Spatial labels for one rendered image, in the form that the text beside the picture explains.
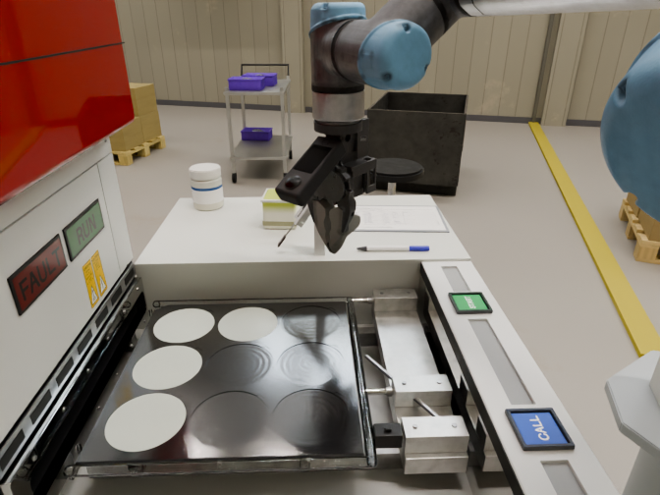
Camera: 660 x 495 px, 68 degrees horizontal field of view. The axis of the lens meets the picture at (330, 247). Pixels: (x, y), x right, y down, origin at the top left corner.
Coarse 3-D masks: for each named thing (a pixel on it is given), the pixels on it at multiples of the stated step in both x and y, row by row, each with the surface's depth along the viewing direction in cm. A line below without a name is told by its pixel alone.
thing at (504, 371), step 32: (448, 288) 82; (480, 288) 82; (448, 320) 74; (480, 320) 74; (480, 352) 67; (512, 352) 67; (480, 384) 61; (512, 384) 62; (544, 384) 61; (512, 448) 52; (576, 448) 52; (544, 480) 49; (576, 480) 49; (608, 480) 49
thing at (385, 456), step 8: (384, 448) 66; (392, 448) 66; (384, 456) 65; (392, 456) 65; (400, 456) 65; (384, 464) 66; (392, 464) 66; (400, 464) 66; (224, 472) 66; (232, 472) 66; (240, 472) 66; (248, 472) 66; (256, 472) 66
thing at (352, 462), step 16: (96, 464) 58; (112, 464) 57; (144, 464) 57; (160, 464) 57; (176, 464) 57; (192, 464) 57; (208, 464) 57; (224, 464) 57; (240, 464) 57; (256, 464) 57; (272, 464) 57; (288, 464) 58; (304, 464) 58; (320, 464) 58; (336, 464) 58; (352, 464) 58; (368, 464) 58
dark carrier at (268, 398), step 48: (144, 336) 80; (288, 336) 80; (336, 336) 80; (192, 384) 70; (240, 384) 70; (288, 384) 70; (336, 384) 70; (96, 432) 62; (192, 432) 62; (240, 432) 62; (288, 432) 62; (336, 432) 62
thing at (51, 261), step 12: (48, 252) 60; (60, 252) 63; (36, 264) 58; (48, 264) 60; (60, 264) 63; (24, 276) 55; (36, 276) 58; (48, 276) 60; (24, 288) 55; (36, 288) 58; (24, 300) 55
